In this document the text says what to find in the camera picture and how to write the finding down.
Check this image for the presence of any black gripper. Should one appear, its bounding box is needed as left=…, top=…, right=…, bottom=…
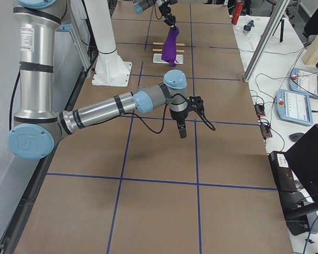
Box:
left=169, top=102, right=189, bottom=138
left=159, top=4, right=176, bottom=26

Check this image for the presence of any purple towel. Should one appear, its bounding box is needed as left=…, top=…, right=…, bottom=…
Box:
left=162, top=26, right=180, bottom=67

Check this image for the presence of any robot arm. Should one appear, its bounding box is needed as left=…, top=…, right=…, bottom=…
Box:
left=133, top=0, right=178, bottom=27
left=7, top=1, right=188, bottom=160

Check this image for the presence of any wooden rack rod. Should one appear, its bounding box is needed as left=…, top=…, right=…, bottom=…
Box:
left=152, top=48, right=185, bottom=53
left=152, top=42, right=185, bottom=47

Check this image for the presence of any white towel rack base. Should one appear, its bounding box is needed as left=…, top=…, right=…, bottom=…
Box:
left=152, top=53, right=184, bottom=65

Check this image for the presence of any red cylinder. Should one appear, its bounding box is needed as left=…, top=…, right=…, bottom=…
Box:
left=232, top=0, right=245, bottom=25

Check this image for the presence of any dark blue folded cloth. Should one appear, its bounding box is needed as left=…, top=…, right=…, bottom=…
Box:
left=243, top=20, right=254, bottom=32

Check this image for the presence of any teach pendant tablet near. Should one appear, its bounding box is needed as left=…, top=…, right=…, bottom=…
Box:
left=276, top=89, right=313, bottom=126

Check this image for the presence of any teach pendant tablet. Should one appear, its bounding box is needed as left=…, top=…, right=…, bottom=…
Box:
left=276, top=89, right=313, bottom=126
left=289, top=68, right=318, bottom=98

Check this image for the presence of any black computer mouse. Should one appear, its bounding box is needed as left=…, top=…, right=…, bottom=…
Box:
left=289, top=132, right=304, bottom=142

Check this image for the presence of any black box with label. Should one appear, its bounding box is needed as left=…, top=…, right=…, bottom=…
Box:
left=268, top=151, right=304, bottom=193

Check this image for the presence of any teach pendant tablet far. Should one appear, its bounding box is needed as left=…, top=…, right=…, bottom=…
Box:
left=289, top=68, right=318, bottom=98

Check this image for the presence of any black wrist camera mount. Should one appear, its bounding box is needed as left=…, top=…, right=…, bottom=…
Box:
left=188, top=96, right=205, bottom=115

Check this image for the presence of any black braided cable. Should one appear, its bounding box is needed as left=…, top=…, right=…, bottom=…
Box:
left=121, top=95, right=217, bottom=134

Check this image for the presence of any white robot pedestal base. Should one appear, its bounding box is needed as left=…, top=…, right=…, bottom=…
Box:
left=84, top=0, right=132, bottom=87

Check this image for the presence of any grey aluminium frame post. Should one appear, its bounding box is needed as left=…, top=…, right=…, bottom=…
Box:
left=243, top=0, right=289, bottom=83

